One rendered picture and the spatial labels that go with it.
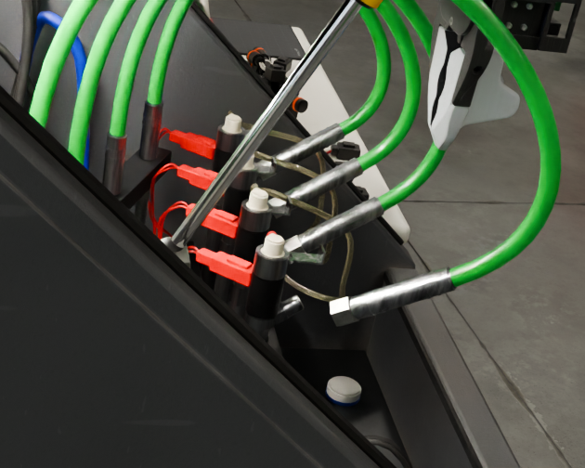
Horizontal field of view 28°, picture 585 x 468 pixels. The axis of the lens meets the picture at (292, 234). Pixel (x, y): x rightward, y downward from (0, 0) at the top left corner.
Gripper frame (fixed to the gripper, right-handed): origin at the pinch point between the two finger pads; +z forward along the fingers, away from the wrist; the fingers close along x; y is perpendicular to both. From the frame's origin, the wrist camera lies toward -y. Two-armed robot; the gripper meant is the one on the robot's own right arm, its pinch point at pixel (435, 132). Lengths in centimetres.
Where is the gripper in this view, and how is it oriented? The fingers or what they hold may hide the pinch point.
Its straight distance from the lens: 91.9
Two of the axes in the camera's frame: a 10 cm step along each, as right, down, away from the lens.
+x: -1.8, -4.9, 8.5
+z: -1.7, 8.7, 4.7
